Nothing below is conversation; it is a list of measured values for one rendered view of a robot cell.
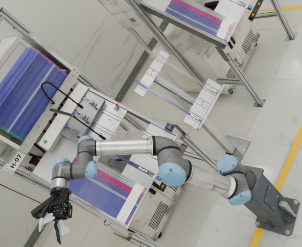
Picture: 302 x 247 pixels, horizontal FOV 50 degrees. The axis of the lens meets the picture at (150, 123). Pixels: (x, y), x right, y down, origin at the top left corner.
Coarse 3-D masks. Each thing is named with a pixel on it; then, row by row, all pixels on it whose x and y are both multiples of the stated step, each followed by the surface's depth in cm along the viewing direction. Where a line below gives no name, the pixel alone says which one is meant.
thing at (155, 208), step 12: (120, 132) 272; (132, 132) 262; (144, 132) 252; (108, 156) 264; (156, 180) 250; (156, 192) 252; (168, 192) 261; (180, 192) 270; (144, 204) 246; (156, 204) 254; (168, 204) 263; (144, 216) 247; (156, 216) 256; (132, 228) 241; (144, 228) 249; (156, 228) 258
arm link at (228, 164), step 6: (228, 156) 172; (222, 162) 172; (228, 162) 170; (234, 162) 167; (222, 168) 170; (228, 168) 167; (234, 168) 167; (240, 168) 169; (222, 174) 171; (228, 174) 167
